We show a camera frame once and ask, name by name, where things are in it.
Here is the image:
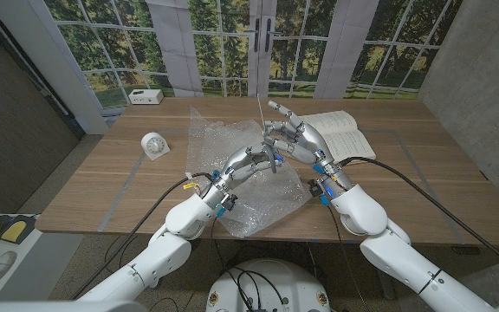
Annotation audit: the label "large clear bubble wrap sheet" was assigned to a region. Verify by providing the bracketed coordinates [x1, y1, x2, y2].
[187, 106, 316, 238]

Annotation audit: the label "dark brown door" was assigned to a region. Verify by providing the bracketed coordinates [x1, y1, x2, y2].
[0, 8, 81, 213]

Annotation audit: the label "white floor mat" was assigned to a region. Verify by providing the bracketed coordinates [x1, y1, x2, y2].
[0, 211, 42, 304]

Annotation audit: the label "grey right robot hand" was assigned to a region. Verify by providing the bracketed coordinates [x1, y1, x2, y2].
[263, 99, 341, 177]

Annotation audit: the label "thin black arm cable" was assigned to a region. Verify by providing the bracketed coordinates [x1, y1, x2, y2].
[326, 205, 371, 312]
[188, 215, 233, 304]

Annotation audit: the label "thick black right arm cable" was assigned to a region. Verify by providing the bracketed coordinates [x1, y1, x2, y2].
[340, 156, 499, 278]

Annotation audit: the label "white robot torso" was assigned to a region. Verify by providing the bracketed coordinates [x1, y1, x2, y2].
[205, 257, 332, 312]

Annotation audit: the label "open paperback book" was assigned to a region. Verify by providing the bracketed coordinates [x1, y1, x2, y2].
[303, 109, 377, 162]

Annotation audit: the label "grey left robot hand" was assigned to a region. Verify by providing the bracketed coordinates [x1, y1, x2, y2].
[217, 144, 284, 192]

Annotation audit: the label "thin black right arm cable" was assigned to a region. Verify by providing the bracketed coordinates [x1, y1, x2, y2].
[326, 205, 371, 312]

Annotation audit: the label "white power socket box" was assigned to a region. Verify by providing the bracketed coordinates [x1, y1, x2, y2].
[127, 88, 165, 106]

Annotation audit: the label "grey scissors with yellow handles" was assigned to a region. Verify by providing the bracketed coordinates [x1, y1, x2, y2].
[256, 94, 280, 174]

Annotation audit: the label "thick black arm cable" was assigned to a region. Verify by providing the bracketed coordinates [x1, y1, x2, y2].
[71, 172, 215, 301]
[340, 156, 499, 278]

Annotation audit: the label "grey table leg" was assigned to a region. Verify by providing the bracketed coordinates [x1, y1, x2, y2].
[377, 268, 397, 301]

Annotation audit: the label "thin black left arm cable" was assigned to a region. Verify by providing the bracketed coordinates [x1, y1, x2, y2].
[188, 215, 233, 304]

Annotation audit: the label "printed forest window backdrop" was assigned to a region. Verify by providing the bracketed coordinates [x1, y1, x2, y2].
[0, 0, 465, 135]

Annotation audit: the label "white round kitchen timer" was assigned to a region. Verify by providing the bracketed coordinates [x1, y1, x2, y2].
[140, 131, 171, 161]

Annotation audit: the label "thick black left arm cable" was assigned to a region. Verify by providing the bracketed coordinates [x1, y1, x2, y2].
[71, 172, 215, 301]

